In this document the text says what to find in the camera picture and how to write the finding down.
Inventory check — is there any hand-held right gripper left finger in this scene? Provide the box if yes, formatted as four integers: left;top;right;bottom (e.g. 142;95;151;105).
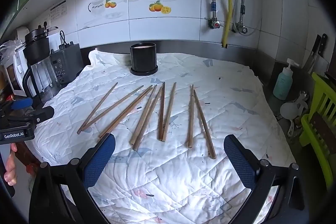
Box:
28;133;116;224

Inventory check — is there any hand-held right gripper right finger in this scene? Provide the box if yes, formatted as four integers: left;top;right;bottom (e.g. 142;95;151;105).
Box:
223;134;306;224

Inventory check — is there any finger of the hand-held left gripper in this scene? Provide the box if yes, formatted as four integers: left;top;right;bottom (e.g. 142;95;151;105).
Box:
8;97;34;110
25;106;55;125

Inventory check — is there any black chopstick holder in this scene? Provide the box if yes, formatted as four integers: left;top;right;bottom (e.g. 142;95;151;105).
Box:
130;42;159;76

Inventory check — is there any person's left hand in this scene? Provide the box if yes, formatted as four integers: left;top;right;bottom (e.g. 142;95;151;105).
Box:
4;143;18;186

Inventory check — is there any black blender with glass jar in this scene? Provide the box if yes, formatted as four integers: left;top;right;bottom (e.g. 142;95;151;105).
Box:
22;25;62;102

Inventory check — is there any white microwave oven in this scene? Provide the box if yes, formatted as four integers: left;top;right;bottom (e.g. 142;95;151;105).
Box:
5;44;32;97

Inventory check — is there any clear plastic bag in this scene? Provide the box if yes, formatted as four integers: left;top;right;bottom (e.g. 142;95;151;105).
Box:
0;40;25;64

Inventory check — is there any black appliance with control panel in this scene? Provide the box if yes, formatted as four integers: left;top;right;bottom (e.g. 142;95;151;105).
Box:
50;42;84;85

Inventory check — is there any white quilted cloth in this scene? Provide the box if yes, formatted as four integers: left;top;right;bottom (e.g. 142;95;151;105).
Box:
25;48;297;224

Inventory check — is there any white plastic scoop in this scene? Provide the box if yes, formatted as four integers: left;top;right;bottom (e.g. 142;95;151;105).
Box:
280;91;309;138

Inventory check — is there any teal soap pump bottle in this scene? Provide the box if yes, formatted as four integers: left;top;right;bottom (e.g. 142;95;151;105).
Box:
273;58;300;101

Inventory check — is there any dark brown board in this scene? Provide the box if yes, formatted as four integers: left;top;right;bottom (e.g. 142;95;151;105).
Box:
310;112;336;144

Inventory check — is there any green plastic dish rack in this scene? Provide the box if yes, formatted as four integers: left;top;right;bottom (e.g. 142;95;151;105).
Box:
299;72;336;191

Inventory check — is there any metal water valve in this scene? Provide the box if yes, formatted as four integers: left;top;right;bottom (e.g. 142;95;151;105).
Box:
231;22;248;35

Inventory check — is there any metal valve with red knob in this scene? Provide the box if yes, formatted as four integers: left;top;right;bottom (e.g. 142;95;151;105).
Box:
205;17;223;30

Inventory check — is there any white wall label sticker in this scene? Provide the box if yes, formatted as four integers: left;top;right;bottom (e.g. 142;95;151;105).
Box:
50;0;68;22

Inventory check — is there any black handled cleaver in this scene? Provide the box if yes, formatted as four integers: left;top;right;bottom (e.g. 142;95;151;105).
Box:
311;33;330;75

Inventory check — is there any black handled knife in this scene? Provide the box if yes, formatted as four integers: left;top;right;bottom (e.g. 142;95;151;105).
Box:
302;34;322;73

